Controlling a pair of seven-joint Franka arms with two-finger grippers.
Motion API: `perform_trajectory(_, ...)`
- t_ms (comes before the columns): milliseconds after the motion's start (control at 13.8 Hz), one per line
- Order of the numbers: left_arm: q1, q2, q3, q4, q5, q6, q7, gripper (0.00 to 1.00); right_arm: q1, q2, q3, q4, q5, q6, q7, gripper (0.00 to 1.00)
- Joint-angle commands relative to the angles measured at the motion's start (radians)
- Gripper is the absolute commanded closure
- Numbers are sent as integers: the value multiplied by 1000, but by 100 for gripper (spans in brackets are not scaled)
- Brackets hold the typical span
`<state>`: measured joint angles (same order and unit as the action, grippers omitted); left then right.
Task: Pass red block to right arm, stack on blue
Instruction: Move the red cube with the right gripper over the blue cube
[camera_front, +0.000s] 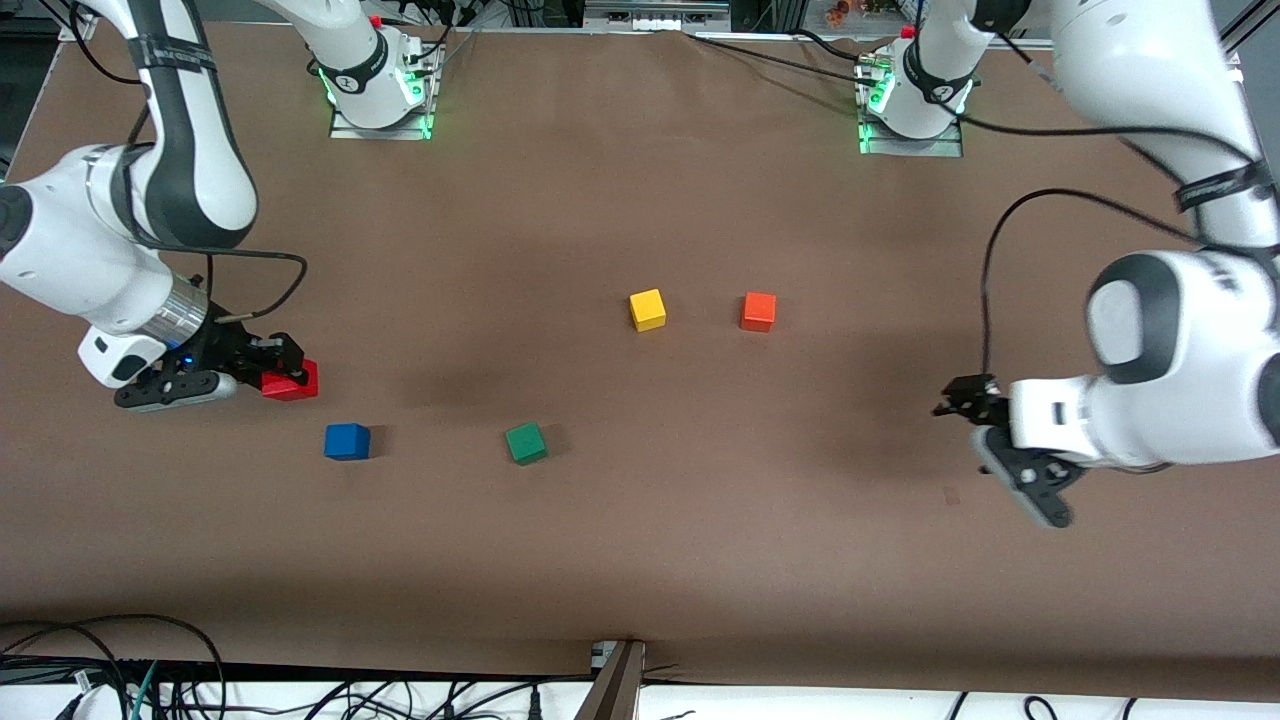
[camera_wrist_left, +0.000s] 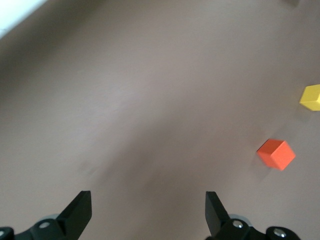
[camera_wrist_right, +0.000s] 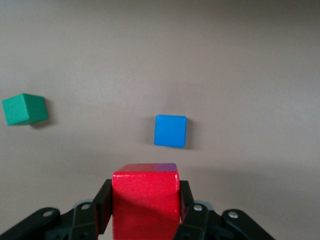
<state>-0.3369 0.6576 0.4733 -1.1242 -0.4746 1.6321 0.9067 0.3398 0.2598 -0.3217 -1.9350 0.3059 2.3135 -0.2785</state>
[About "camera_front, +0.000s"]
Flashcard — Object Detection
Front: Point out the red wooden block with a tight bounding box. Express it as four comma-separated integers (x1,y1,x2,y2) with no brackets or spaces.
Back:
261,358,321,403

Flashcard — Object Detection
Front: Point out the green wooden block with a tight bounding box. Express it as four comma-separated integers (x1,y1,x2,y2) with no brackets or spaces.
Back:
504,421,549,466

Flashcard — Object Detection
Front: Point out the large table cover sheet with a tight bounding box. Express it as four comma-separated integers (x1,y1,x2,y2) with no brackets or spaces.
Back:
0,20,1280,701

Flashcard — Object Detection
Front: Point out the aluminium diagonal strut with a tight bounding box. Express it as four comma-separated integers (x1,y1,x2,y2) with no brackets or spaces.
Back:
1225,0,1280,56

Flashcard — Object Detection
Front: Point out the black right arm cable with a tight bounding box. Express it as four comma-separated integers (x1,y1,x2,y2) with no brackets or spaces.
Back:
70,0,308,323

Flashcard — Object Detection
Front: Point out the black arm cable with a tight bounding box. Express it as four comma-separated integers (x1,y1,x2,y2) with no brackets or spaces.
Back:
960,20,1266,376
70,0,308,323

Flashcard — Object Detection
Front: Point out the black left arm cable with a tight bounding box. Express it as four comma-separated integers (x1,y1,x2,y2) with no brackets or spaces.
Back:
960,20,1266,376

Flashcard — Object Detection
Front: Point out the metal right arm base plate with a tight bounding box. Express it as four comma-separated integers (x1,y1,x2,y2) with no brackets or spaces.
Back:
330,40,438,141

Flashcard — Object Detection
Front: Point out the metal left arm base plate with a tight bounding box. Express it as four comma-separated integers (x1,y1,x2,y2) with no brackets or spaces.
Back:
858,55,966,158

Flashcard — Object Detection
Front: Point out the black looped cable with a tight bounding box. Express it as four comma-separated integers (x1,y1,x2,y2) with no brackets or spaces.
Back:
0,612,229,720

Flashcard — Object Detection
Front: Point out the green cable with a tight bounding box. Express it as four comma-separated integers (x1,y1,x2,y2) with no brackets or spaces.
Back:
128,660,161,720

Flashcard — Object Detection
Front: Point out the black base cable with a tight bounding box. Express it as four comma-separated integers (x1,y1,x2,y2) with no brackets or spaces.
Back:
685,28,871,89

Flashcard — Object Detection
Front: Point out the aluminium camera post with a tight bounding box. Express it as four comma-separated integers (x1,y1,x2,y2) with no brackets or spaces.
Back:
575,640,646,720

